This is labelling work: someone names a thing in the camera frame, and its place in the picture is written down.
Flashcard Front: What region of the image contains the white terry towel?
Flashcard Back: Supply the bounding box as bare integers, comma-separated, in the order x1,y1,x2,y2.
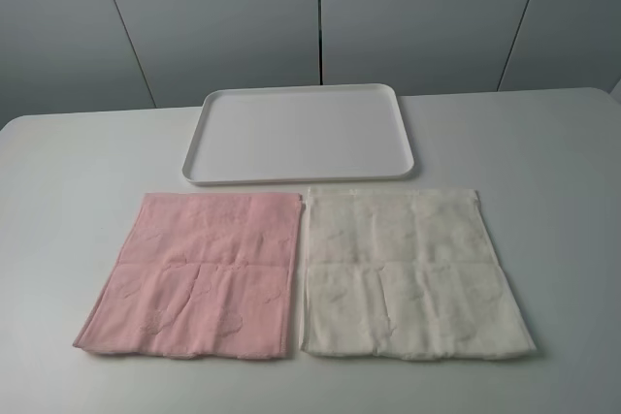
300,188,536,361

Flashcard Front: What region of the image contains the pink terry towel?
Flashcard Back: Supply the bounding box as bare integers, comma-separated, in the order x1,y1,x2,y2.
74,193,303,360

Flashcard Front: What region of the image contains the white rectangular plastic tray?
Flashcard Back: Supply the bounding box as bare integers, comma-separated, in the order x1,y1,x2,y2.
181,83,415,186

